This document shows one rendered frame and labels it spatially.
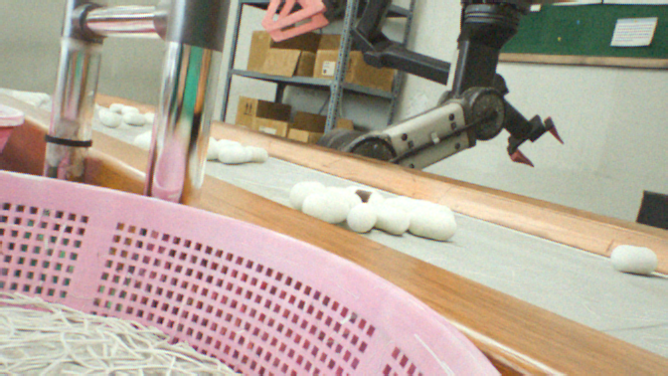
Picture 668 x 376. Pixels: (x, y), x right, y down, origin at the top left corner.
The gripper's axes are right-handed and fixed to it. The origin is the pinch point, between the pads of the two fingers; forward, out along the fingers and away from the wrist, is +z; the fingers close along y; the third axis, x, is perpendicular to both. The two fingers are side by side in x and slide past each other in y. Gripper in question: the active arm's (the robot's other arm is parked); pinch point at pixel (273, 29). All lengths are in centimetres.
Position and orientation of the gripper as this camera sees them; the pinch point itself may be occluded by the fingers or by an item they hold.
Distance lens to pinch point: 85.3
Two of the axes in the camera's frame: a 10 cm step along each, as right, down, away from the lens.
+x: -6.5, -7.6, -0.7
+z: -7.6, 6.4, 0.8
